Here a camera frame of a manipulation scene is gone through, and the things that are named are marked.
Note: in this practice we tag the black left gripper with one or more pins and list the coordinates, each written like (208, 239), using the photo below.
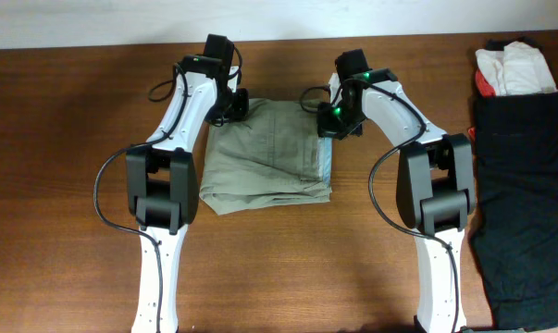
(240, 111)

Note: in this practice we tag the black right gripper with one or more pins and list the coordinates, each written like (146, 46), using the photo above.
(328, 127)

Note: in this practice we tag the khaki green shorts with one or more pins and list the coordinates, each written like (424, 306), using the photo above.
(274, 157)

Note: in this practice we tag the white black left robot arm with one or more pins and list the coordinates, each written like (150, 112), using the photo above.
(163, 190)

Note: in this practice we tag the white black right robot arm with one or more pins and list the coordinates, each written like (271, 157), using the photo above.
(435, 187)

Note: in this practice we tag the red cloth in pile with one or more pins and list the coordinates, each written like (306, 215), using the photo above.
(485, 90)

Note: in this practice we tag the beige cloth in pile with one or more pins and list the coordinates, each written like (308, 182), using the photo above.
(518, 69)

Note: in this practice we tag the black clothing pile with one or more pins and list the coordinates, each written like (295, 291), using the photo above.
(516, 243)

